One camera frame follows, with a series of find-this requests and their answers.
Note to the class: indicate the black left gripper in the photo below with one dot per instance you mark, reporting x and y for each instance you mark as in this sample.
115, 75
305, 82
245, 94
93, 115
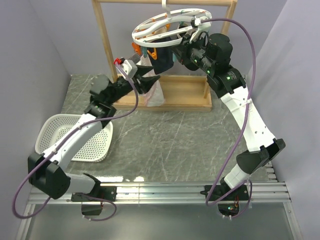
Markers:
146, 82

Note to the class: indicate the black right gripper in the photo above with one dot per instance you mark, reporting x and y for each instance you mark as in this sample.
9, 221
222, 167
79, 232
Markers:
182, 52

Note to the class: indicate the white pink-trimmed underwear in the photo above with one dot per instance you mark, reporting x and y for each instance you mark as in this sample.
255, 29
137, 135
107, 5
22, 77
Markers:
155, 97

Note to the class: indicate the white oval clip hanger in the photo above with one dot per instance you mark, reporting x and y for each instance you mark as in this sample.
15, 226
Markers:
168, 28

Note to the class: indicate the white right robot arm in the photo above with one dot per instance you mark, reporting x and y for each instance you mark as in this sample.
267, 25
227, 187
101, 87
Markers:
212, 55

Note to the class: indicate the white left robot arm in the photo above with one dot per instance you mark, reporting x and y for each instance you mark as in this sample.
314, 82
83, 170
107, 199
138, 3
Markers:
47, 169

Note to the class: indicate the grey striped underwear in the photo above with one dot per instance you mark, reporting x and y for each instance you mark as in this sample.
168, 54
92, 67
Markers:
136, 57

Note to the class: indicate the navy blue underwear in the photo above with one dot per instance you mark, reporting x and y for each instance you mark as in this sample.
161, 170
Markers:
164, 60

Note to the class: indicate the teal clothes peg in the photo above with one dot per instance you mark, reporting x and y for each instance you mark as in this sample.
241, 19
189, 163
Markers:
144, 51
174, 58

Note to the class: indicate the orange clothes peg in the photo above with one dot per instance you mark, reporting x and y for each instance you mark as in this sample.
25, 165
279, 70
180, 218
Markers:
153, 54
136, 48

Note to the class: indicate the white perforated plastic basket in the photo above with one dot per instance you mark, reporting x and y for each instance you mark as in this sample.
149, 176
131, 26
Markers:
94, 151

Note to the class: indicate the wooden hanging rack frame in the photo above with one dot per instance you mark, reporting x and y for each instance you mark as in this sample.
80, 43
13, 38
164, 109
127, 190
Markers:
173, 92

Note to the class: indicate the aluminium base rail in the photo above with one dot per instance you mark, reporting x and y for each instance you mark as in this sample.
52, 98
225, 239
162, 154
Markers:
160, 163

